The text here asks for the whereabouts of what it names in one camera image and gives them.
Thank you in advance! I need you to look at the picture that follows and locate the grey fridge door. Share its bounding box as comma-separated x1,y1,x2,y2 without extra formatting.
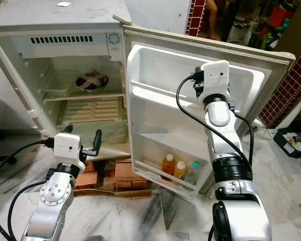
122,24,296,200

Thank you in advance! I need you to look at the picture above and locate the grey fridge cabinet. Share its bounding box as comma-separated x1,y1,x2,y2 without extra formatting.
0,0,132,154

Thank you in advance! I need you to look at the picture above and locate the red brick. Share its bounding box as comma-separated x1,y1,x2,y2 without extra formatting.
73,161,116,190
113,160,147,189

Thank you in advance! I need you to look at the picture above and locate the white ribbed crisper cover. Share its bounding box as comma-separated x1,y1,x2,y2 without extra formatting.
58,97,125,126

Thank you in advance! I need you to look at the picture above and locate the dark covered bowl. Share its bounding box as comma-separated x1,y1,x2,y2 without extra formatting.
75,71,110,93

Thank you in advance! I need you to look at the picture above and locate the person bare leg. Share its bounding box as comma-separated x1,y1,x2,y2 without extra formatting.
207,0,222,40

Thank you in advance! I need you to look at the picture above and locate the dark orange juice bottle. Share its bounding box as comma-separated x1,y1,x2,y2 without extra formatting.
161,153,177,182

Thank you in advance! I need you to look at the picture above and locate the light orange juice bottle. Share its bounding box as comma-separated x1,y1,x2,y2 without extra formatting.
172,160,188,184

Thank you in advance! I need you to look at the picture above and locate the clear bottle green cap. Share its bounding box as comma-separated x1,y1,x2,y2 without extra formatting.
186,160,202,187

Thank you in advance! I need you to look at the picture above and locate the black box with items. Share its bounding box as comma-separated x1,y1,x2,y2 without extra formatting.
272,127,301,162

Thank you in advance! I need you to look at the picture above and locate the red bucket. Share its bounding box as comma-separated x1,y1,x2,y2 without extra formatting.
268,4,289,29

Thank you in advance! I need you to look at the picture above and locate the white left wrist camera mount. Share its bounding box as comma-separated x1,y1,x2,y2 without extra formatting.
53,133,85,164

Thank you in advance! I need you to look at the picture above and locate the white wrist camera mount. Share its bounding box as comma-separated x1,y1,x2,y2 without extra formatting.
201,60,230,97
53,133,85,164

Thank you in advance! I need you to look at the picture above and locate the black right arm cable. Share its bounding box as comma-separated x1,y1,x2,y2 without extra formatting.
175,75,255,167

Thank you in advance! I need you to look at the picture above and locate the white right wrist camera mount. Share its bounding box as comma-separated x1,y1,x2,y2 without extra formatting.
201,60,230,97

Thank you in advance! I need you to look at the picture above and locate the short black left arm cable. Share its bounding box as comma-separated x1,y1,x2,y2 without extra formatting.
7,179,49,241

